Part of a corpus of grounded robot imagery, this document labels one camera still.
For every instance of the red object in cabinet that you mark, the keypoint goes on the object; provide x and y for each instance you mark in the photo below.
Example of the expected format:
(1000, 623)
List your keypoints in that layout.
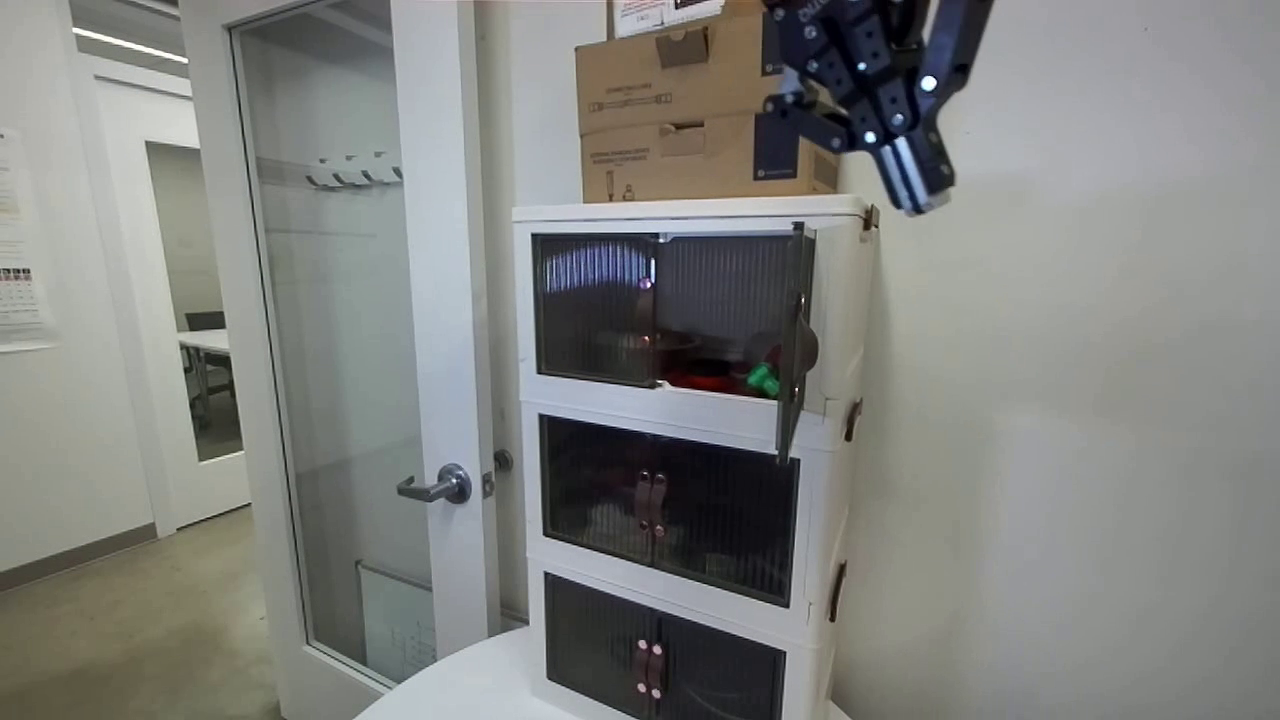
(706, 376)

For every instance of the white framed glass door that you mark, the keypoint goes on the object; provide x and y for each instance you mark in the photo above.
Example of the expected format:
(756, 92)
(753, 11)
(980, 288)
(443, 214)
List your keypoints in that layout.
(453, 585)

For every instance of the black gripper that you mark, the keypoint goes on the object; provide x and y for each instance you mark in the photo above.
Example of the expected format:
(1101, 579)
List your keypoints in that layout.
(862, 44)

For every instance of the tinted cabinet door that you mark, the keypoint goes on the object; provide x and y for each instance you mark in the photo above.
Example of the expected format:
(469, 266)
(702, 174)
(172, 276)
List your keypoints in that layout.
(594, 646)
(734, 302)
(594, 484)
(723, 683)
(594, 315)
(727, 526)

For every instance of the white coat hook rack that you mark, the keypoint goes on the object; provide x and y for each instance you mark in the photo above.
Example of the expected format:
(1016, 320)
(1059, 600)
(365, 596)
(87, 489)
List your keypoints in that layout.
(355, 170)

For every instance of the black cabinet side latch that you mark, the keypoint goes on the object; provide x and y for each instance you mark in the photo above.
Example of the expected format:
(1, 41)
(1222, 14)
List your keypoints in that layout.
(852, 422)
(868, 223)
(839, 592)

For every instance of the white labelled box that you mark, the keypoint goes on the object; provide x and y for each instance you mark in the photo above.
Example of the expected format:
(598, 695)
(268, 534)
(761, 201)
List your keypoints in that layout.
(647, 14)

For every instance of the green small object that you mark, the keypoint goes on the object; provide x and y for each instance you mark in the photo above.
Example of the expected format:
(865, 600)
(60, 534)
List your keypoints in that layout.
(766, 382)

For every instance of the white stacked storage cabinet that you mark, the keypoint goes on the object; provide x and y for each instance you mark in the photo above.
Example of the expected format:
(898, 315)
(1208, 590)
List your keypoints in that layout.
(832, 335)

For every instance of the brown cardboard box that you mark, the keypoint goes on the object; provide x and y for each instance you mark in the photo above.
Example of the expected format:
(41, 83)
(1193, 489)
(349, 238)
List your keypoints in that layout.
(667, 160)
(667, 83)

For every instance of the white door with window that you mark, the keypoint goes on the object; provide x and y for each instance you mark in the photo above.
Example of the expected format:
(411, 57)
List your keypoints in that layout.
(142, 402)

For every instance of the white paper wall sign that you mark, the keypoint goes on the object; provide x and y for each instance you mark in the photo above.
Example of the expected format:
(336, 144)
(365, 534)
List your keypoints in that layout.
(17, 243)

